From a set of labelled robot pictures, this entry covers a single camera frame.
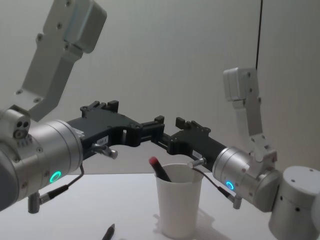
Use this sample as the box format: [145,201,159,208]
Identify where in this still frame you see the black pen with red cap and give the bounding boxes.
[148,156,173,183]

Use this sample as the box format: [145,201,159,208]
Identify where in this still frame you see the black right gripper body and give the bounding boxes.
[168,128,228,173]

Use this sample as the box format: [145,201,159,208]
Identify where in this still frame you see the thin dark gripper cable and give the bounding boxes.
[39,143,119,203]
[187,157,243,208]

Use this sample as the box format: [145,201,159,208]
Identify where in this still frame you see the dark pen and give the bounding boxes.
[100,223,116,240]

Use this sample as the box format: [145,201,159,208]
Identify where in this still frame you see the thin dark left gripper cable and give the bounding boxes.
[39,143,119,203]

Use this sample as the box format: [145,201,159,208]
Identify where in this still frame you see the thin dark right gripper cable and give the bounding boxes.
[187,157,243,208]

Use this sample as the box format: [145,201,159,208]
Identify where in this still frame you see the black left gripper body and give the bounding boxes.
[66,105,144,161]

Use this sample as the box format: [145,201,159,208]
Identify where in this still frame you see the thin black hanging cable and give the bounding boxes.
[255,0,264,70]

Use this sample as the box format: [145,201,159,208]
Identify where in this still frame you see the white table cloth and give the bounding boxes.
[0,171,277,240]

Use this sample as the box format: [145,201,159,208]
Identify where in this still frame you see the white paper cup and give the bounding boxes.
[153,163,205,239]

